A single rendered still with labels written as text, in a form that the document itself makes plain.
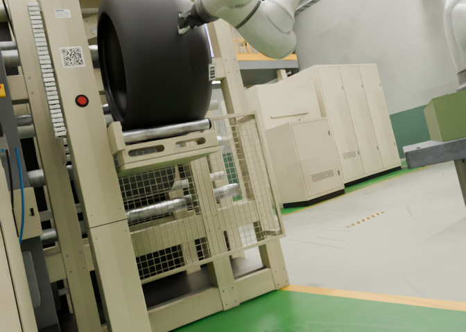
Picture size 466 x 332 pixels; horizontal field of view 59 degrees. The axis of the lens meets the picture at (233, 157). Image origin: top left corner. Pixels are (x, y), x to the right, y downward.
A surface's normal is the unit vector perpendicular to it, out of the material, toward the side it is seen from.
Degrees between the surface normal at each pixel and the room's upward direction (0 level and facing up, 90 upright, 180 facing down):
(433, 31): 90
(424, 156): 90
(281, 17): 104
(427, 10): 90
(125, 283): 90
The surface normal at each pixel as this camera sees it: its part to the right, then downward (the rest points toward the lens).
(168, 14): 0.35, -0.40
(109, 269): 0.43, -0.14
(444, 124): -0.37, 0.05
